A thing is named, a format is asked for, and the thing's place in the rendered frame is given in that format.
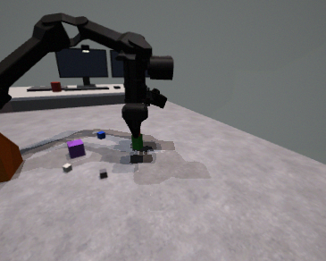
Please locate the small white block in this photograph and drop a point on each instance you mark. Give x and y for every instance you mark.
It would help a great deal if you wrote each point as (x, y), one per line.
(67, 167)

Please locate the green block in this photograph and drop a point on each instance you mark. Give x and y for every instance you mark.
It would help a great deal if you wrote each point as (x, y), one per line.
(138, 140)
(137, 146)

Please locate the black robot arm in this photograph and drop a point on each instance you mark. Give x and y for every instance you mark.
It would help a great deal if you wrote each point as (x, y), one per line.
(49, 35)

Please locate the small blue block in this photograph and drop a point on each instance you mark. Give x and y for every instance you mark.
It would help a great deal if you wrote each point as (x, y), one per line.
(100, 135)

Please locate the purple cube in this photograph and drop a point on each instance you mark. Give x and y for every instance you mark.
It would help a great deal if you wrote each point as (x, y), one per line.
(76, 148)

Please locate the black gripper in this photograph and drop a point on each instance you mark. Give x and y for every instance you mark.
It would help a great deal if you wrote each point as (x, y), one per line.
(134, 112)

